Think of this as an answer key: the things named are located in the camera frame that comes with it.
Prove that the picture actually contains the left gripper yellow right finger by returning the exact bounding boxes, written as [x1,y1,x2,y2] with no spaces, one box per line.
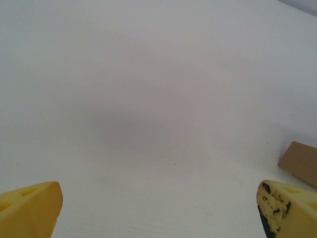
[256,179,317,238]

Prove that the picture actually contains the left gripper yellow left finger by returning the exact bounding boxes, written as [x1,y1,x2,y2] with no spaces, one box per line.
[0,181,63,238]

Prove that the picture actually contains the brown cardboard paper box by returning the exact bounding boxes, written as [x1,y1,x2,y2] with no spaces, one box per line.
[277,141,317,189]

